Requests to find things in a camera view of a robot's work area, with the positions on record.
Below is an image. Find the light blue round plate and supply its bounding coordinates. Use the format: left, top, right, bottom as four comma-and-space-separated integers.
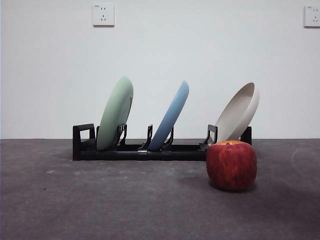
150, 80, 190, 152

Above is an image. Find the red apple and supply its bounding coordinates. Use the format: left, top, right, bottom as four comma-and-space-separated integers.
205, 140, 258, 193

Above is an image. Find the black plate rack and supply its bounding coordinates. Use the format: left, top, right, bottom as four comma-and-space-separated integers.
72, 123, 253, 162

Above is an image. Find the pale green round plate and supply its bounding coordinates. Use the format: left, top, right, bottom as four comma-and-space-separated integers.
96, 76, 134, 152

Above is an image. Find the beige round plate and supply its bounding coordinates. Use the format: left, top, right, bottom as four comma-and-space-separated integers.
214, 82, 261, 147

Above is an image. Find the white wall socket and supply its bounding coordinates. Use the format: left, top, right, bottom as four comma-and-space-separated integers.
303, 5, 320, 28
93, 3, 116, 28

